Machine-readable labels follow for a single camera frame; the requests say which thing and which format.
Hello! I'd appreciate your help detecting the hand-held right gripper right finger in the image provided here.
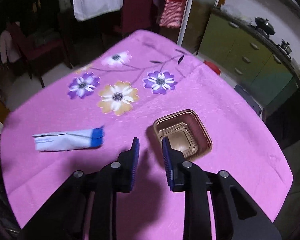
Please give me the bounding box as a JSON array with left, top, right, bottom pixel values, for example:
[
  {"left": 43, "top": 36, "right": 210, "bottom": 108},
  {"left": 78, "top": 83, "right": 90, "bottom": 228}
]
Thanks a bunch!
[{"left": 162, "top": 136, "right": 283, "bottom": 240}]

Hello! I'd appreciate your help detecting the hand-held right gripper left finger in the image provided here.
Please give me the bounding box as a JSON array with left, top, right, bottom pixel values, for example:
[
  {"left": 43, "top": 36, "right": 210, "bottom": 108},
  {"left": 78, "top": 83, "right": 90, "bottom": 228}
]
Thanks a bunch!
[{"left": 17, "top": 137, "right": 140, "bottom": 240}]

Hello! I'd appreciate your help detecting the brown plastic tray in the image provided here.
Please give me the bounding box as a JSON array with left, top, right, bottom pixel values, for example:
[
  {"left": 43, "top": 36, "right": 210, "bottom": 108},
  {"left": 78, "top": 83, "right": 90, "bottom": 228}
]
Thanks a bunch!
[{"left": 153, "top": 109, "right": 213, "bottom": 162}]

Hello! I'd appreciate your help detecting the white tube with blue cap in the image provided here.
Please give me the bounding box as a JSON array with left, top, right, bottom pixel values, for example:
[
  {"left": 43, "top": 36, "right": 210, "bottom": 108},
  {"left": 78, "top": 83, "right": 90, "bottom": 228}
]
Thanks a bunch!
[{"left": 32, "top": 126, "right": 105, "bottom": 152}]

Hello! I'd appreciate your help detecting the pink floral tablecloth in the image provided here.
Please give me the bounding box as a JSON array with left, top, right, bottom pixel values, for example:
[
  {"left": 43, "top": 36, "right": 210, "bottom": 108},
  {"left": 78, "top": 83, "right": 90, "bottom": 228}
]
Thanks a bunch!
[{"left": 0, "top": 29, "right": 294, "bottom": 240}]

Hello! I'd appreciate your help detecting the blue grey floor mat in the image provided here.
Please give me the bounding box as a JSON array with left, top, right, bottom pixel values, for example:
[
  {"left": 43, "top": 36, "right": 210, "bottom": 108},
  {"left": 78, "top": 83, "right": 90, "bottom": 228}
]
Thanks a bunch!
[{"left": 235, "top": 84, "right": 264, "bottom": 117}]

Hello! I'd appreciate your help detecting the red stool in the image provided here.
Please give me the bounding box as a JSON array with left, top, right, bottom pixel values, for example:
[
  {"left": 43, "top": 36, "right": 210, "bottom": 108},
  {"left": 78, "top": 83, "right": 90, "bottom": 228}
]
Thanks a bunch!
[{"left": 204, "top": 60, "right": 221, "bottom": 75}]

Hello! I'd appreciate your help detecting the green kitchen cabinet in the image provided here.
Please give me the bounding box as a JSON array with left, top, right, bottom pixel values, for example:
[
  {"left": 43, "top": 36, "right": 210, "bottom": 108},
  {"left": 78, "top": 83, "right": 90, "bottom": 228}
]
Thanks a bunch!
[{"left": 199, "top": 9, "right": 299, "bottom": 107}]

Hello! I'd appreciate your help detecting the dark red chair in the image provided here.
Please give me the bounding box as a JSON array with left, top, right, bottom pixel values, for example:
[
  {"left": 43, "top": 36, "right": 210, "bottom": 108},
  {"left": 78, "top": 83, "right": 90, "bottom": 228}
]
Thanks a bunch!
[
  {"left": 114, "top": 0, "right": 158, "bottom": 39},
  {"left": 7, "top": 22, "right": 73, "bottom": 88}
]

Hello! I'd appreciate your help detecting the red striped bag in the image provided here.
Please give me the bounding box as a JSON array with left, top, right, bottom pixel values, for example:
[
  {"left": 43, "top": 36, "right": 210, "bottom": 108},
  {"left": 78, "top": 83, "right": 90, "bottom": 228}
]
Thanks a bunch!
[{"left": 159, "top": 0, "right": 188, "bottom": 28}]

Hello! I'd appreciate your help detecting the steel cooking pot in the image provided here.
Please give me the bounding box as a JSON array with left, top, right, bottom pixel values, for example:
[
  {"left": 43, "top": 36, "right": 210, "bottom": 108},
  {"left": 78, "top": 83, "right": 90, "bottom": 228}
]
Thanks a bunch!
[{"left": 277, "top": 39, "right": 292, "bottom": 55}]

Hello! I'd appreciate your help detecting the black wok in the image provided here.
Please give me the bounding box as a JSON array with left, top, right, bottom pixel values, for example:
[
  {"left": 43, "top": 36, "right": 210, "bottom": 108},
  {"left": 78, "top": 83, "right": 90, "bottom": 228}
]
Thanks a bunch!
[{"left": 254, "top": 17, "right": 276, "bottom": 36}]

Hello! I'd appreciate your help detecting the pink garment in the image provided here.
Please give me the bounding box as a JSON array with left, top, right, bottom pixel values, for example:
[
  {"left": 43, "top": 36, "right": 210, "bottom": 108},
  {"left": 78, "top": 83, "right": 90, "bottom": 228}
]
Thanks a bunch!
[{"left": 0, "top": 29, "right": 20, "bottom": 64}]

